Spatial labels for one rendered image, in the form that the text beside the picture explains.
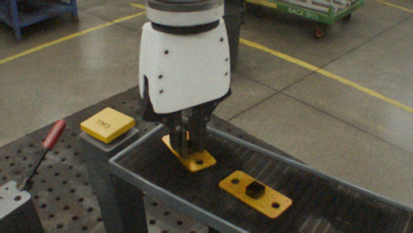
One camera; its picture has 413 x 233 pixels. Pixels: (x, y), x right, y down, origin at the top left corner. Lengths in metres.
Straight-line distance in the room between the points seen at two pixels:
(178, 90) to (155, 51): 0.05
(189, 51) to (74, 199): 0.81
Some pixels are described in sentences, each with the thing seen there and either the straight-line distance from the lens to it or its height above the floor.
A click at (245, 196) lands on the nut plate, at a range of 0.47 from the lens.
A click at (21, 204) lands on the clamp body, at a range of 0.66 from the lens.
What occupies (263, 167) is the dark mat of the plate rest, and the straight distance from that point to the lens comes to 0.52.
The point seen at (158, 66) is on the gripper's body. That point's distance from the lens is 0.44.
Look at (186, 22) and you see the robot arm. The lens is 0.41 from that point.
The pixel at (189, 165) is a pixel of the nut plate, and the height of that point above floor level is 1.16.
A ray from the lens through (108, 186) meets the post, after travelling 0.64.
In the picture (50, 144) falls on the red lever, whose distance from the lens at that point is 0.68.
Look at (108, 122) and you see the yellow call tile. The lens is 0.61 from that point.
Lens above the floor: 1.49
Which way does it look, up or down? 32 degrees down
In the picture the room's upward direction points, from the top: straight up
